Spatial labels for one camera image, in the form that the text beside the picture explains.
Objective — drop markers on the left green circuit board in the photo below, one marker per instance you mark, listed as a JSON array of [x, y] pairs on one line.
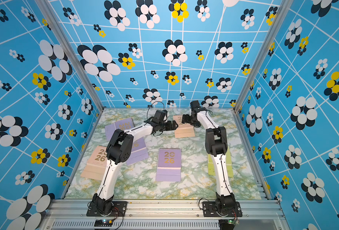
[[103, 223]]

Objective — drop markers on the aluminium front rail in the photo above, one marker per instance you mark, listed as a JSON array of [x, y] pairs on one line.
[[71, 214]]

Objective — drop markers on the pink calendar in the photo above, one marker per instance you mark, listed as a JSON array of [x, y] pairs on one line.
[[184, 130], [96, 164]]

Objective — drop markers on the green circuit board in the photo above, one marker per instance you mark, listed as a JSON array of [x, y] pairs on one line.
[[228, 224], [103, 223]]

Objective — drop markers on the aluminium corner post right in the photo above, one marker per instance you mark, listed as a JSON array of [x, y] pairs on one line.
[[275, 27]]

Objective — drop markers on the green calendar right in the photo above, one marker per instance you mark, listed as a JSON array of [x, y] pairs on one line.
[[211, 168]]

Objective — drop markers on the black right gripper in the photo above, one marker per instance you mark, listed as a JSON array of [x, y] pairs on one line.
[[186, 118]]

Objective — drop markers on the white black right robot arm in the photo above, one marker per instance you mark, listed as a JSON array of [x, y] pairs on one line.
[[216, 146]]

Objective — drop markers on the purple calendar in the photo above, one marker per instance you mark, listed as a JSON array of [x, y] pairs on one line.
[[169, 165], [123, 124], [139, 152]]

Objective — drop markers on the aluminium corner post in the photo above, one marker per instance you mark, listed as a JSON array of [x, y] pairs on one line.
[[275, 27], [46, 10]]

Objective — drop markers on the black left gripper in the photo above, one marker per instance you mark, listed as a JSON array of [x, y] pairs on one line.
[[169, 127]]

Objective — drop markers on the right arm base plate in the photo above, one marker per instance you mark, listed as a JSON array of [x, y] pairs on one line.
[[210, 209]]

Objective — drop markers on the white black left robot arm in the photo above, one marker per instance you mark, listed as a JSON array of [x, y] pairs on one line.
[[118, 152]]

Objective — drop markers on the right green circuit board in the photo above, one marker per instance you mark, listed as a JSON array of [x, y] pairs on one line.
[[228, 224]]

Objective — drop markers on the aluminium corner post left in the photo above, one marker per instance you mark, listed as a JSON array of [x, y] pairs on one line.
[[46, 10]]

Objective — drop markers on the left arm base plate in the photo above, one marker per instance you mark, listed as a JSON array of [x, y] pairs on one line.
[[107, 209]]

